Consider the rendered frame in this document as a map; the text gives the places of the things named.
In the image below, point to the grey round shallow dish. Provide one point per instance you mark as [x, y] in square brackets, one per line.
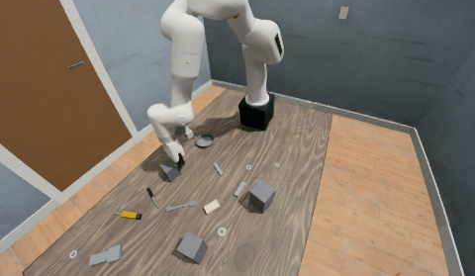
[205, 141]

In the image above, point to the cream flat bar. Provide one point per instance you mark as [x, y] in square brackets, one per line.
[211, 207]

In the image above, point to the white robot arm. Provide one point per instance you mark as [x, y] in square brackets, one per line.
[187, 36]

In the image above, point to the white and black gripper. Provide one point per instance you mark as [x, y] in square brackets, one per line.
[172, 149]

